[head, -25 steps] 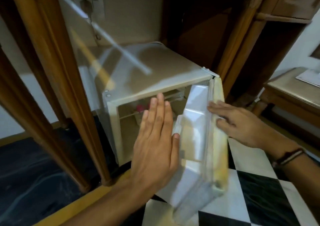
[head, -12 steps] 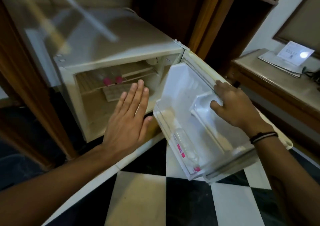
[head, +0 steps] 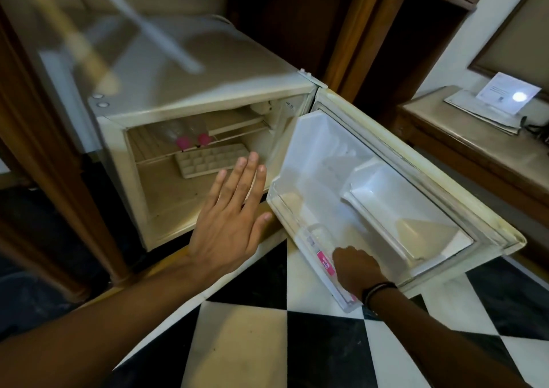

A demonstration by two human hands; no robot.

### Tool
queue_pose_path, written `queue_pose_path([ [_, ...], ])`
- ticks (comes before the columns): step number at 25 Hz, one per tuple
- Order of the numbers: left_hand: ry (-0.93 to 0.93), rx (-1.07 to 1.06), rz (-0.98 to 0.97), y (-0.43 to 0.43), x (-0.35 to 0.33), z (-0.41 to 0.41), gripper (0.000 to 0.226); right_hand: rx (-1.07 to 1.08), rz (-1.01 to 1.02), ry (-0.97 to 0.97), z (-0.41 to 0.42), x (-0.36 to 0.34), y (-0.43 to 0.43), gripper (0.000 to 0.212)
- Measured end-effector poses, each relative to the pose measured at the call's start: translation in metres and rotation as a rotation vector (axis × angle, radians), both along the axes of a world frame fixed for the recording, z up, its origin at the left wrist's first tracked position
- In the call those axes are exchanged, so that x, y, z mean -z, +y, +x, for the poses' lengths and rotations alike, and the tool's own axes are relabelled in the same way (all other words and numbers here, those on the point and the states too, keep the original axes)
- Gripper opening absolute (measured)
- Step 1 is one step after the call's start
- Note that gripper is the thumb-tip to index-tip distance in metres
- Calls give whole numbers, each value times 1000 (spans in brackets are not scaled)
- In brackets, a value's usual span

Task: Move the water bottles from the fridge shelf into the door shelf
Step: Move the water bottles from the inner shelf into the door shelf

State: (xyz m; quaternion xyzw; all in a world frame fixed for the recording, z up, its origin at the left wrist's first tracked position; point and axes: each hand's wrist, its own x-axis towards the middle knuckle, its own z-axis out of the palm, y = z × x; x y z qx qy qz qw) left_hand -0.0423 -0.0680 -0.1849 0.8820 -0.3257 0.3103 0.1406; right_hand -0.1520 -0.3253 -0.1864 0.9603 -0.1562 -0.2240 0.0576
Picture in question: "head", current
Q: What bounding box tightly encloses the white folded tent card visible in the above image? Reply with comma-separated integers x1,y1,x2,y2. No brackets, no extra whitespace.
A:
475,72,542,116

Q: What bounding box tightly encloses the cream mini fridge door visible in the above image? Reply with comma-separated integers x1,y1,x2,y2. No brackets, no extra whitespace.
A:
266,86,528,314

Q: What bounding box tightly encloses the wooden desk with stone top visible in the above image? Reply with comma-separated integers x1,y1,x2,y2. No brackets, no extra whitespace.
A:
394,85,549,269

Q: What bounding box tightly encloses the white wire fridge shelf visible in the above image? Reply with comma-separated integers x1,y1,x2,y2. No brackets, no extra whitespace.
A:
128,116,280,166

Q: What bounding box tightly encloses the white ice cube tray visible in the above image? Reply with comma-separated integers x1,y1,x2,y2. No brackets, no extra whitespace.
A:
174,143,250,179

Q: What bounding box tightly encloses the person's left forearm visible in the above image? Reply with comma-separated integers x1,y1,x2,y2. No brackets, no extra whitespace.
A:
0,254,206,388

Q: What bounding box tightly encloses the black cable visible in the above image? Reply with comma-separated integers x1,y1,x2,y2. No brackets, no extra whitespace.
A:
520,116,549,147

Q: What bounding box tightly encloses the wooden framed mirror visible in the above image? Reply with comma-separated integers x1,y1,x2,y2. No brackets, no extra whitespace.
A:
467,0,549,91

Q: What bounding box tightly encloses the person's right forearm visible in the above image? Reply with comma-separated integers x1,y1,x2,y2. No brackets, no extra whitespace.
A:
365,287,534,388

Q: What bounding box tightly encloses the dark wooden wardrobe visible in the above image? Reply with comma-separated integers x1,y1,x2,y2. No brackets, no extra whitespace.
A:
226,0,500,120

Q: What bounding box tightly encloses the person's left hand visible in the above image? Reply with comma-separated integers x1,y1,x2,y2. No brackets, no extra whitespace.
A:
187,152,273,273

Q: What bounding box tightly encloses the black wristband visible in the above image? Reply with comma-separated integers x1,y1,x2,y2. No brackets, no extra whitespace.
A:
361,282,399,305

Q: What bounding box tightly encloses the cream mini fridge body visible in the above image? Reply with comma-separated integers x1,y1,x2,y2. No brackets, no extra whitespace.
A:
87,13,330,254

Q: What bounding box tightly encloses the clear bottle with pink label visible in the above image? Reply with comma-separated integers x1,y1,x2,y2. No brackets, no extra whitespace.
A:
300,224,344,282

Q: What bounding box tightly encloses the white freezer drip tray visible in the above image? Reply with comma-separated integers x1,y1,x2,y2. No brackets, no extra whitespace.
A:
206,106,272,138

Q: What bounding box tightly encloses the stack of white papers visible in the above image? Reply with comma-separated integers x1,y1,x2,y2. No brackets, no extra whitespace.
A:
443,89,527,136

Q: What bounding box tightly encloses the wooden cabinet frame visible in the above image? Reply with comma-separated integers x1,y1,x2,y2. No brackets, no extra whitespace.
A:
0,3,131,304

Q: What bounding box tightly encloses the person's right hand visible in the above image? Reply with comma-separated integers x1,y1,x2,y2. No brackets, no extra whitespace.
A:
332,246,383,299

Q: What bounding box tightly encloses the clear bottle with pink cap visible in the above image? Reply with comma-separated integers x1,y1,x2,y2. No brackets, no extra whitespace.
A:
184,115,212,147
155,119,194,152

